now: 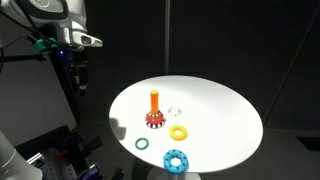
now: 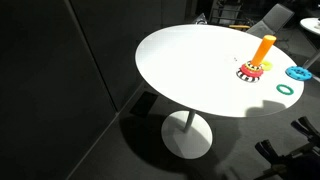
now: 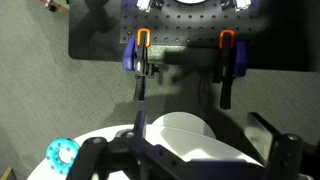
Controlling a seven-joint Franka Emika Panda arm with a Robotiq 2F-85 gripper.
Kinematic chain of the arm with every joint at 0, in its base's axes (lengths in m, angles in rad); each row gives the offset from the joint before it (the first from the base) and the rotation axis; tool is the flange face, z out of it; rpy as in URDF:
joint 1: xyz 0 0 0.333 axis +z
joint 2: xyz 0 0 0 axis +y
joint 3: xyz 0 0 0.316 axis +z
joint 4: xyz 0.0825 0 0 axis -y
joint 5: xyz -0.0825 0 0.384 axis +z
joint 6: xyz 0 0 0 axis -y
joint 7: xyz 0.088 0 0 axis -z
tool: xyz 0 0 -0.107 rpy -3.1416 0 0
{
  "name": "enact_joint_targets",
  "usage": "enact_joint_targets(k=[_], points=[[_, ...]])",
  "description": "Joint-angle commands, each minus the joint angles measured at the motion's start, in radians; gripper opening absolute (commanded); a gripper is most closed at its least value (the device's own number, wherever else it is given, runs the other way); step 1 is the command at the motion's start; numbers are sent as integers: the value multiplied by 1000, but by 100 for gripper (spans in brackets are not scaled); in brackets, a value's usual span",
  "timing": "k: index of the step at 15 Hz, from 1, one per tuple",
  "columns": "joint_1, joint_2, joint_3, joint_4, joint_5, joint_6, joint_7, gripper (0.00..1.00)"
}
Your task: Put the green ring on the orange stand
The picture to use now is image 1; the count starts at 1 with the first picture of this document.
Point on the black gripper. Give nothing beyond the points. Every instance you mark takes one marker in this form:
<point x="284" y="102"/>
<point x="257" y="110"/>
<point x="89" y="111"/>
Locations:
<point x="80" y="73"/>

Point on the white robot base link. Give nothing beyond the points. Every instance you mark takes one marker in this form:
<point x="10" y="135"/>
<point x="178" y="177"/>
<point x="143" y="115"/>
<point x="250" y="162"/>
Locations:
<point x="13" y="160"/>

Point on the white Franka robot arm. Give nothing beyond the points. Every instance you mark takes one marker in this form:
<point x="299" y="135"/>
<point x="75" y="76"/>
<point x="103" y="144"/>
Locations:
<point x="66" y="20"/>

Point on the perforated metal breadboard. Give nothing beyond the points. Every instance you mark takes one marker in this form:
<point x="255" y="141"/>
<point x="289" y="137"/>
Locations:
<point x="53" y="168"/>

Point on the black vertical post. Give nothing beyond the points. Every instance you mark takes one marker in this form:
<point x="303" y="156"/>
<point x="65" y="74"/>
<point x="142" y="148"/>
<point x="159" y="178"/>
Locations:
<point x="65" y="90"/>

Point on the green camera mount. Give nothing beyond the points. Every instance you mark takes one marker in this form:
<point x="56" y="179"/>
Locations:
<point x="43" y="44"/>

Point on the black camera stand bar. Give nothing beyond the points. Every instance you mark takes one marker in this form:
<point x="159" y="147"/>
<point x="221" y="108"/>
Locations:
<point x="20" y="58"/>

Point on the orange stand post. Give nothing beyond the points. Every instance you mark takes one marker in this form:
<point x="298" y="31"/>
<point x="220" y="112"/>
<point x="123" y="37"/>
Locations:
<point x="154" y="100"/>

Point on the silver metal rail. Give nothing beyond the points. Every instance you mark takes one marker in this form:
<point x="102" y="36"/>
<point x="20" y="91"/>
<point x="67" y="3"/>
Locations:
<point x="35" y="158"/>

